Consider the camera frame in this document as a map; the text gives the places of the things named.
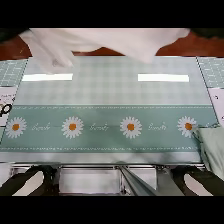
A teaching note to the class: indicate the white shirt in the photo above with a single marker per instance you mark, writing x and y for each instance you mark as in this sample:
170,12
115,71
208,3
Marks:
110,40

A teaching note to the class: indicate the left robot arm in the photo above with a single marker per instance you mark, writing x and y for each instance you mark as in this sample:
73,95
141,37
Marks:
20,181

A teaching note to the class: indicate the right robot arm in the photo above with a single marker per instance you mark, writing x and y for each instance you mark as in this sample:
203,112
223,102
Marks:
203,181

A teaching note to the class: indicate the pale green garment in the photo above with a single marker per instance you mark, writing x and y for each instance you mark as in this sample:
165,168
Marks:
213,150

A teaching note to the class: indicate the silver frame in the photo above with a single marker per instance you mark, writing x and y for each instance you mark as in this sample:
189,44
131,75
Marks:
90,180

